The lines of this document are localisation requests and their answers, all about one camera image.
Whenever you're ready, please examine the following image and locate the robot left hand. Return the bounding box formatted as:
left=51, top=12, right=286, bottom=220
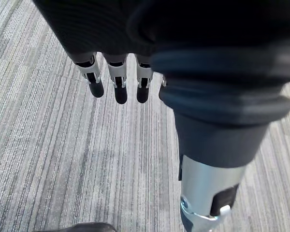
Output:
left=31, top=0, right=290, bottom=232

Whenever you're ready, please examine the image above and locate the dark robot foot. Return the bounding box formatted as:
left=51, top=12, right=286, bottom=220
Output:
left=40, top=222, right=117, bottom=232

